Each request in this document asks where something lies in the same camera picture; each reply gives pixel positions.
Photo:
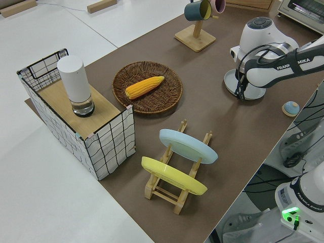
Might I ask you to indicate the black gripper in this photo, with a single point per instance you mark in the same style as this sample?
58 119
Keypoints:
241 77

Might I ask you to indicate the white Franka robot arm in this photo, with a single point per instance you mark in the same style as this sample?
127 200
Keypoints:
268 68

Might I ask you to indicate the light blue plate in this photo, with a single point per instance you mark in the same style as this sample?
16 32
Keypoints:
187 148

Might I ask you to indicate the yellow plate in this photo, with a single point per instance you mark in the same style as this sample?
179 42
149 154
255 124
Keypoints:
172 174

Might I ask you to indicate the wooden plate rack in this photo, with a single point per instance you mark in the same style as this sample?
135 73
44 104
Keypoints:
164 195

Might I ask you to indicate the brown table mat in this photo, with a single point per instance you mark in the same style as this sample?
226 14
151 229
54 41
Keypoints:
202 76

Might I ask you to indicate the blue dome bell wooden base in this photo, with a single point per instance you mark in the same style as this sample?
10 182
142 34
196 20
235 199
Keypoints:
291 108

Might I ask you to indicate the wooden mug tree stand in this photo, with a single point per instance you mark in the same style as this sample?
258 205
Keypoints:
195 38

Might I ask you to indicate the brown wicker basket tray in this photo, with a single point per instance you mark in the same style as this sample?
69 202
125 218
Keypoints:
152 101

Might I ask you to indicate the pink mug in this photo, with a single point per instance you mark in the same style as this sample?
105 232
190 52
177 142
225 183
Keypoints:
219 5

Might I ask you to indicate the dark teal mug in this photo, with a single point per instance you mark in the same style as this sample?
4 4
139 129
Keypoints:
193 11

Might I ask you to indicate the yellow corn cob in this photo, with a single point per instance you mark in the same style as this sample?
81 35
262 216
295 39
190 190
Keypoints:
144 87

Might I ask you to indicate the white toaster oven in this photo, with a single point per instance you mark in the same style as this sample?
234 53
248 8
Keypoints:
303 11

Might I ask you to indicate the black plug with green light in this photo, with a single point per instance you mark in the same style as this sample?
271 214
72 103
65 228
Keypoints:
296 221

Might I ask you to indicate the short wooden block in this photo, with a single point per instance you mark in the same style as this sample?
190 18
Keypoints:
101 5

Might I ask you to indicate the white cylinder with clear base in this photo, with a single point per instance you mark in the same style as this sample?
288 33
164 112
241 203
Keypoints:
74 81

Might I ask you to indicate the long wooden block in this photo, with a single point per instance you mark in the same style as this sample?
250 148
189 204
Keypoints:
17 7

